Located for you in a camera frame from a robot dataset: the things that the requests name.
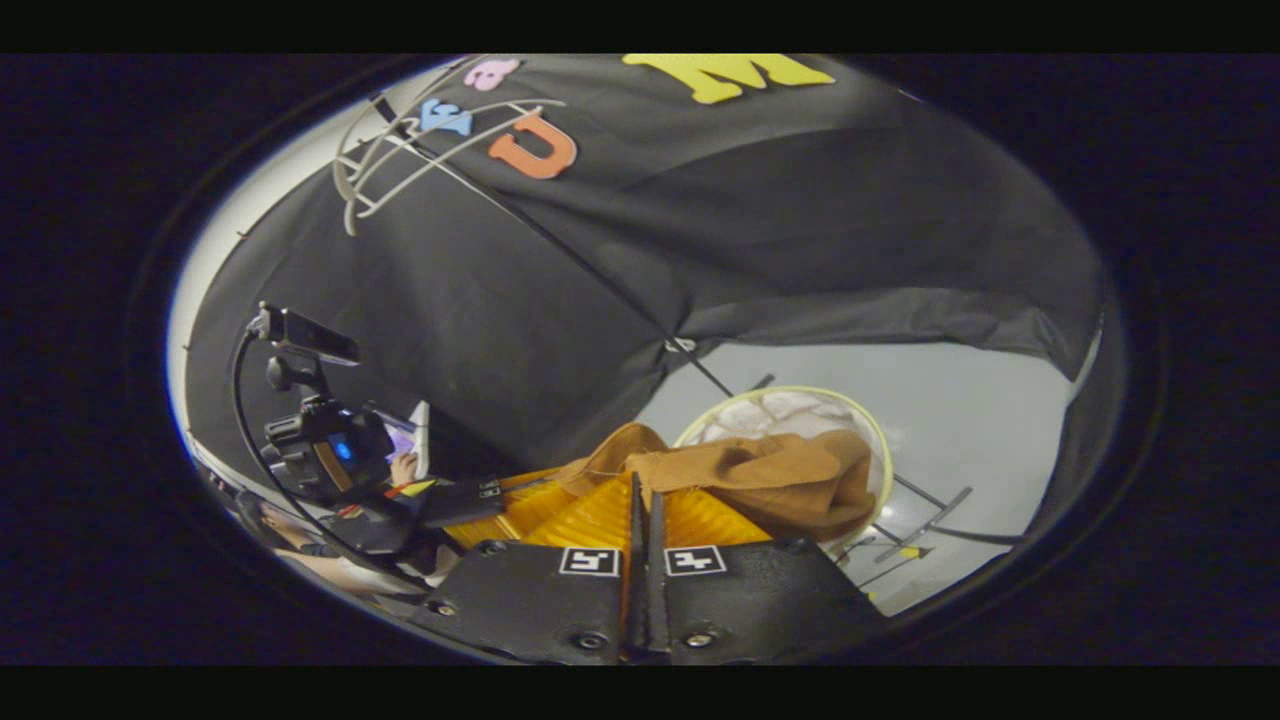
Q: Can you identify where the brown shirt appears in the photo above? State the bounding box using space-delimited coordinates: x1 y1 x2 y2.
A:
557 422 878 546

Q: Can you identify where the black clothes rack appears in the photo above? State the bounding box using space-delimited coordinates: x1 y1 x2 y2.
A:
368 92 1023 591

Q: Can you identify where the white clothes hanger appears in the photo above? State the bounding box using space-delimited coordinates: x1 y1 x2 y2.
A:
333 62 481 236
350 98 567 216

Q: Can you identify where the round white laundry hamper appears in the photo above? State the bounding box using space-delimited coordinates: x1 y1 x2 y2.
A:
673 385 896 561

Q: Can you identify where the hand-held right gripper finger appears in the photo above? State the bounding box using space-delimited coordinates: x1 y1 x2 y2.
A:
646 488 888 665
410 470 647 665

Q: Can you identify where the person's head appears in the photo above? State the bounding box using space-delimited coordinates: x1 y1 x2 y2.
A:
235 492 336 558

